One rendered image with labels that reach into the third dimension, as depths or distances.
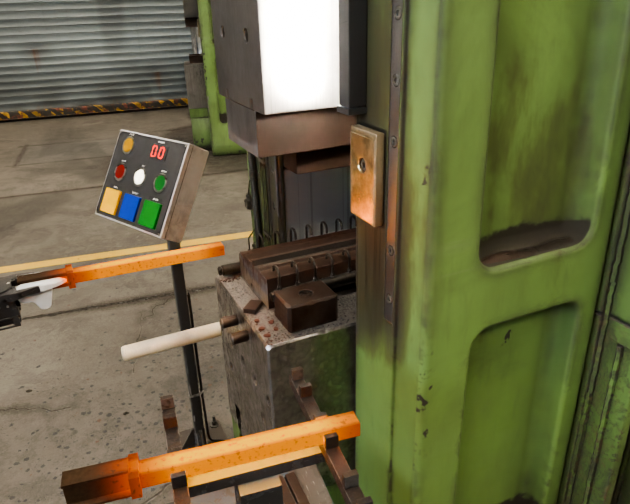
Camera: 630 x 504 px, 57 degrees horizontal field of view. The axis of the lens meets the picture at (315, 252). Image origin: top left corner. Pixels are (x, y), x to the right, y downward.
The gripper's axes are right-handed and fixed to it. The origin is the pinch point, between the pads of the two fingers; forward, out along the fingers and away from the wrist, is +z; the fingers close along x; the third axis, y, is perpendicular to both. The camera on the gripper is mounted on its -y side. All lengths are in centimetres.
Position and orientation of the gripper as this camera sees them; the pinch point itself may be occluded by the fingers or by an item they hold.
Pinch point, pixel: (58, 276)
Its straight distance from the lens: 127.8
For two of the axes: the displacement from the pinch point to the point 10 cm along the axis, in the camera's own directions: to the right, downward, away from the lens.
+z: 9.0, -2.2, 3.7
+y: 0.4, 9.0, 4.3
